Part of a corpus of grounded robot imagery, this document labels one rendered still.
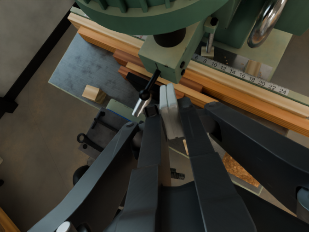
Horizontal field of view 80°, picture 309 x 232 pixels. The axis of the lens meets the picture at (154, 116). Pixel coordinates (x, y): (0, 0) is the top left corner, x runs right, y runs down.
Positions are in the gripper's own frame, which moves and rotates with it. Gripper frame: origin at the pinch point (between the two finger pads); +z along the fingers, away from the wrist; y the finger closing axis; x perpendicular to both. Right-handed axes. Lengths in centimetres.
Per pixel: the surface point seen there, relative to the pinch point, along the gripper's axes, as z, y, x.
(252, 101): 19.5, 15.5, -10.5
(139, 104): 20.3, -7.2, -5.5
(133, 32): -0.2, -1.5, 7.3
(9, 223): 64, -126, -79
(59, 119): 118, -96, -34
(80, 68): 34.7, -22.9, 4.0
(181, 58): 13.3, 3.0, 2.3
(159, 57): 13.5, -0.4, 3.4
